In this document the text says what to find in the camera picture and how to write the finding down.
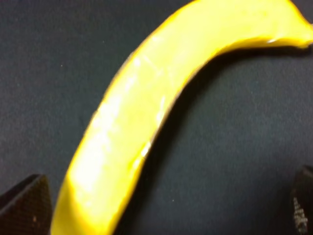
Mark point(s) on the black tablecloth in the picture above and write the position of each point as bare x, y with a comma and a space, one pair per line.
225, 159

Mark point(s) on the yellow banana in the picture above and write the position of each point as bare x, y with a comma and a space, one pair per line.
107, 164

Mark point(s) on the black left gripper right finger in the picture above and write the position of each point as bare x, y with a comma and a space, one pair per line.
302, 201

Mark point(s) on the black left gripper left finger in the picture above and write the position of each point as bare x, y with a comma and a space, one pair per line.
26, 208

